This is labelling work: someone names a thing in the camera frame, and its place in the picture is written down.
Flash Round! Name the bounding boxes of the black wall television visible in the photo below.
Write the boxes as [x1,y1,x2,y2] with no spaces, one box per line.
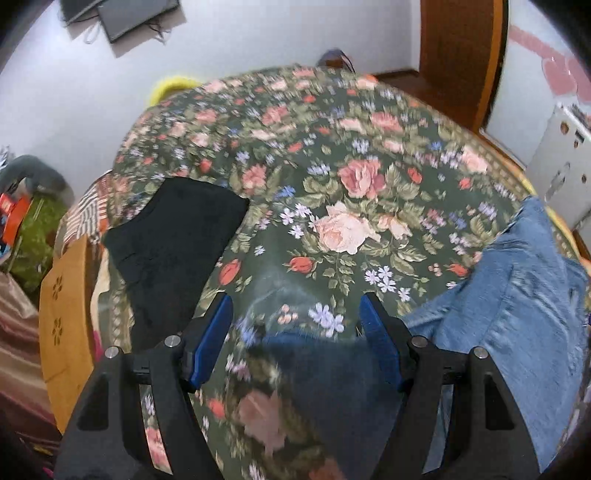
[60,0,105,25]

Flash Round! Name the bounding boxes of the red striped curtain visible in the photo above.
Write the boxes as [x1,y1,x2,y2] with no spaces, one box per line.
[0,272,62,441]

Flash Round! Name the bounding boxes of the grey curved pillow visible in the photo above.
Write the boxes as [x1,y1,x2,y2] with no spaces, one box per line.
[0,156,75,205]

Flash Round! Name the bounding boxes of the orange cardboard box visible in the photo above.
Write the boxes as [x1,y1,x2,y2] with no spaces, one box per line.
[0,194,31,246]

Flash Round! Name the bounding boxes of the dark green floral blanket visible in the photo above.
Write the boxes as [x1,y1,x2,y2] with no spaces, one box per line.
[111,65,536,480]

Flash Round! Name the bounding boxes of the green fabric storage box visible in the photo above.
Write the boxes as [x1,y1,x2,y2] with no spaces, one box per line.
[0,196,71,292]

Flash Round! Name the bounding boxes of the blue denim jeans pants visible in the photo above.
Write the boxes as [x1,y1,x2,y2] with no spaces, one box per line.
[259,196,591,480]

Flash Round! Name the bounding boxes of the white heart-print sliding door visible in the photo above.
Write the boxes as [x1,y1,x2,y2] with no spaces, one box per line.
[485,0,591,168]

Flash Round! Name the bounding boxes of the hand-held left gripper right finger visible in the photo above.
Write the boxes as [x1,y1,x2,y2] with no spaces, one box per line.
[359,292,541,480]

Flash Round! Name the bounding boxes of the small black monitor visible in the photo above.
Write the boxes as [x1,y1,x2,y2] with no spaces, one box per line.
[97,0,181,45]

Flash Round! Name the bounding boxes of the black cloth garment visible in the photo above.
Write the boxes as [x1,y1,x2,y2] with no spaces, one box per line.
[102,178,250,352]

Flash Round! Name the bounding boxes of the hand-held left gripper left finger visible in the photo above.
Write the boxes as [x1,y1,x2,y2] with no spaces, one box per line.
[54,293,234,480]

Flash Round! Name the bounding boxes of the brown wooden door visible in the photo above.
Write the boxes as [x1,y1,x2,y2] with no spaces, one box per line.
[419,0,492,131]

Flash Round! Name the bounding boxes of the white cabinet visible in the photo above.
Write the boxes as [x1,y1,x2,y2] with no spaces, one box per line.
[526,104,591,232]

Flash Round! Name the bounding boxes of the black monitor cable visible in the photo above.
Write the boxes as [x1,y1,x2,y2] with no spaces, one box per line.
[147,17,175,45]

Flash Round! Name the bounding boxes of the dark backpack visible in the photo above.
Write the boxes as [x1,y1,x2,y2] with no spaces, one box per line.
[318,48,357,75]

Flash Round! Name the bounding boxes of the yellow foam bed padding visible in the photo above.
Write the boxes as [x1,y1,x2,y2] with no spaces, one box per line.
[148,74,205,106]

